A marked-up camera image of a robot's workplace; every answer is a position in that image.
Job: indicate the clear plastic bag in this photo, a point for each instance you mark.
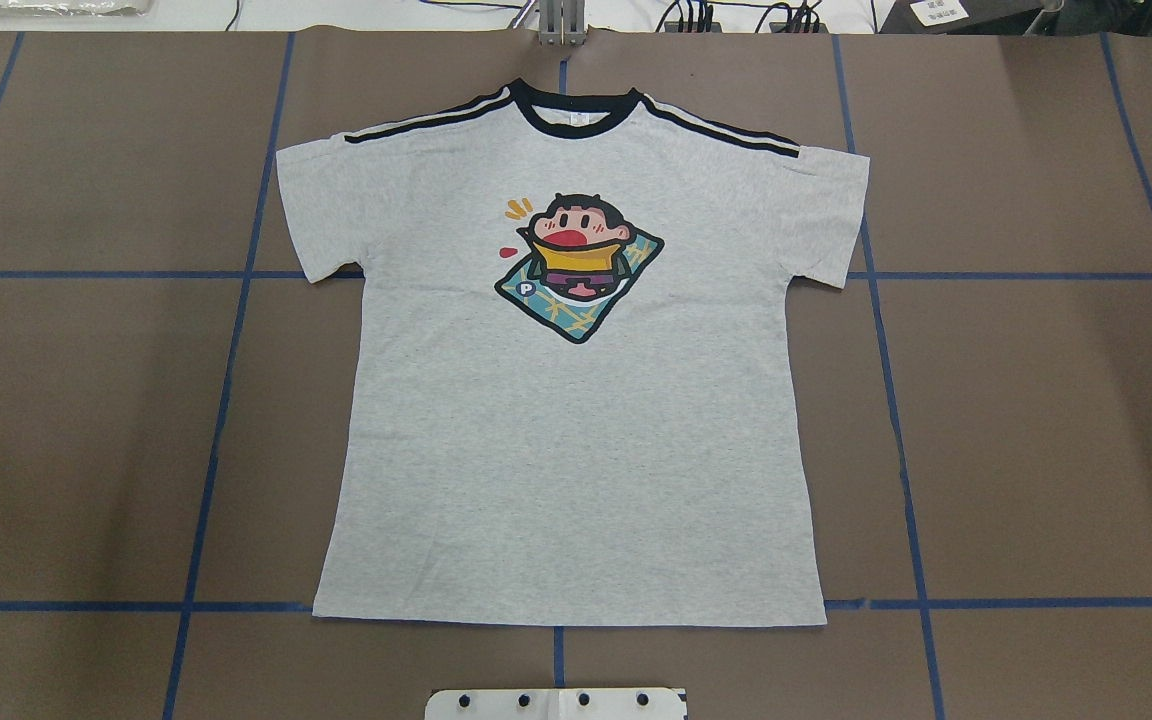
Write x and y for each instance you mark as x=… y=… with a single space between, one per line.
x=62 y=9

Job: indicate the aluminium frame post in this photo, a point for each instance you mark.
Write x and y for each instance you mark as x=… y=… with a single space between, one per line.
x=561 y=22

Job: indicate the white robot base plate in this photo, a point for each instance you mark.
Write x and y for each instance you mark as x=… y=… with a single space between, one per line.
x=559 y=703

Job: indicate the grey cartoon print t-shirt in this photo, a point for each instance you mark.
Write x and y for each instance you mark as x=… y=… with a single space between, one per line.
x=573 y=402

